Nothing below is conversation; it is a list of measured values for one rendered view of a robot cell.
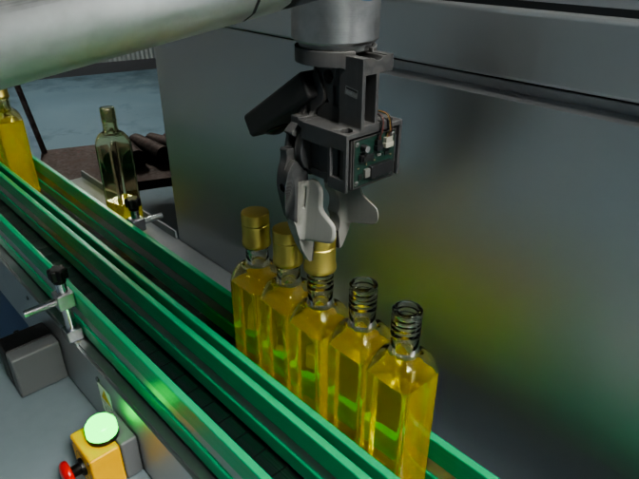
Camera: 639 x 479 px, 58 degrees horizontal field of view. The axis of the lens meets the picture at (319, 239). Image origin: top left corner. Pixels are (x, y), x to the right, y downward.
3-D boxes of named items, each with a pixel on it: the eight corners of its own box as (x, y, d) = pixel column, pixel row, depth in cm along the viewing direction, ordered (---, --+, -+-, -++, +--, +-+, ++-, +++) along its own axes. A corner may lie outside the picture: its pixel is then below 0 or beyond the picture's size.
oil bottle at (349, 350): (388, 463, 70) (399, 322, 60) (356, 489, 67) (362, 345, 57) (355, 436, 74) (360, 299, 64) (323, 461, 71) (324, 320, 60)
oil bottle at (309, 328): (351, 438, 74) (356, 301, 63) (319, 462, 70) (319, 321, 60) (321, 414, 77) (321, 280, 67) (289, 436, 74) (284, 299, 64)
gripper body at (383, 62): (342, 202, 49) (345, 59, 44) (280, 174, 55) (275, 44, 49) (400, 179, 54) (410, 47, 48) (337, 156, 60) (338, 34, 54)
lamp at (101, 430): (125, 435, 81) (121, 420, 80) (94, 452, 78) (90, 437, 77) (110, 418, 84) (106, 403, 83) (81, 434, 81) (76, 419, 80)
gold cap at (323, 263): (342, 268, 62) (343, 232, 59) (319, 280, 59) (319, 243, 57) (320, 256, 64) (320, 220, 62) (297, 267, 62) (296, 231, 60)
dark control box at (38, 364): (69, 378, 102) (59, 340, 98) (23, 400, 97) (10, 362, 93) (51, 356, 108) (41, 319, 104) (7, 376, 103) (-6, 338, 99)
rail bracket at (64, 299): (87, 341, 92) (70, 270, 85) (41, 362, 87) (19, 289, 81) (77, 330, 94) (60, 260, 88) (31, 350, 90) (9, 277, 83)
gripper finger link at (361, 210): (369, 263, 58) (362, 184, 53) (329, 242, 62) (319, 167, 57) (389, 249, 60) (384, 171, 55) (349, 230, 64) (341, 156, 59)
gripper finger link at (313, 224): (319, 284, 54) (331, 192, 51) (280, 260, 58) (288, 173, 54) (342, 277, 56) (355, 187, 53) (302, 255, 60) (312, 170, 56)
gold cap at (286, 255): (296, 271, 64) (296, 237, 62) (267, 265, 66) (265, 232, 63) (307, 257, 67) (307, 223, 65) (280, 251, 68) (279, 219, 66)
